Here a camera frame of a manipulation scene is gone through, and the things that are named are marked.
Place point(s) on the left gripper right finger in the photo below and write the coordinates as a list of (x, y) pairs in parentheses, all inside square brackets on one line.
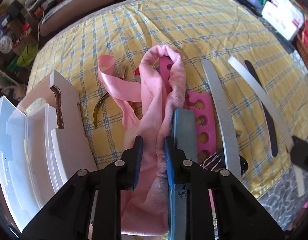
[(168, 150)]

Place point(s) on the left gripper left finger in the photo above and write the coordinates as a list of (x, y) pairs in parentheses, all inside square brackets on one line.
[(138, 146)]

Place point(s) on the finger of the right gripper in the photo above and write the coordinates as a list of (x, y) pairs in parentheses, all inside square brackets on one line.
[(299, 153)]

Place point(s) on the black nail file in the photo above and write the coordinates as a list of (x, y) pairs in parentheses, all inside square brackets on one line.
[(269, 120)]

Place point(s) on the pink toe separator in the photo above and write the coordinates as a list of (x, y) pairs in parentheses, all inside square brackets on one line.
[(201, 104), (165, 64)]

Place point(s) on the pink towel headband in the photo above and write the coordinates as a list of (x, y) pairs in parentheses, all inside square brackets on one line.
[(144, 211)]

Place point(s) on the grey nail file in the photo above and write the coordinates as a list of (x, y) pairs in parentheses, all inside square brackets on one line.
[(230, 146)]

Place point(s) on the metal cuticle nipper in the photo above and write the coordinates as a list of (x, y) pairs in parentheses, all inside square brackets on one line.
[(98, 106)]

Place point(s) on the red handled cuticle pusher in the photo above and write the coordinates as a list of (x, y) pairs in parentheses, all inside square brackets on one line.
[(137, 75)]

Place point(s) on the clear plastic storage case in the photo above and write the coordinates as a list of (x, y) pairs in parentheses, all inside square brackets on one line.
[(25, 141)]

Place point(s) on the white cardboard box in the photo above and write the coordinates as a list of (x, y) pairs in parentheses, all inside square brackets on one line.
[(68, 147)]

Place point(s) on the wicker basket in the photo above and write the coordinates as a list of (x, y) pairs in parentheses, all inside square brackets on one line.
[(302, 50)]

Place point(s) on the paper sheet on sofa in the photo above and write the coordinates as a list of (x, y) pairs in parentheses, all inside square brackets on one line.
[(57, 7)]

